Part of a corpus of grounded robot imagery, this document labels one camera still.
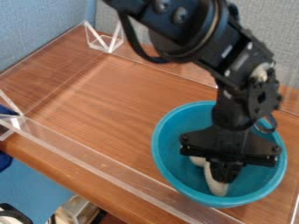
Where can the metal table frame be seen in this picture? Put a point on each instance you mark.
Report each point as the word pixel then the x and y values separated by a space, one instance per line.
pixel 76 211

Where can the plush mushroom brown cap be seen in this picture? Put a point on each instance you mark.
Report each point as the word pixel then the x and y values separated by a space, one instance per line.
pixel 217 188

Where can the blue cloth object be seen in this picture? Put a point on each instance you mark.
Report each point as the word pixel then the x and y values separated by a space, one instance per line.
pixel 5 159

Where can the clear acrylic corner bracket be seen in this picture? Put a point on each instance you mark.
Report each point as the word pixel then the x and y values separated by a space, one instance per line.
pixel 101 41

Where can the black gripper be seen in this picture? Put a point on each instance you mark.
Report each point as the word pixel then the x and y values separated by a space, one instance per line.
pixel 235 147

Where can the clear acrylic barrier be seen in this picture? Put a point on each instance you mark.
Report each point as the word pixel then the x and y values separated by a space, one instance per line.
pixel 195 73
pixel 136 198

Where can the clear acrylic back barrier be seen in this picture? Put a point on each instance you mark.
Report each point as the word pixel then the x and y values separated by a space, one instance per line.
pixel 195 73

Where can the blue plastic bowl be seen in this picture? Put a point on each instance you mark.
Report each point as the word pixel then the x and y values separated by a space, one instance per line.
pixel 256 180

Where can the clear acrylic front barrier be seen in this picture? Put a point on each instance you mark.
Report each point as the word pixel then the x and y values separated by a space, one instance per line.
pixel 136 198

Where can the black white device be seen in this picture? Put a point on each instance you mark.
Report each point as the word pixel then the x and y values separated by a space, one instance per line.
pixel 12 216

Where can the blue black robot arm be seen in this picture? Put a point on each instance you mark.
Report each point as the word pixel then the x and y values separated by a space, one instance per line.
pixel 199 31

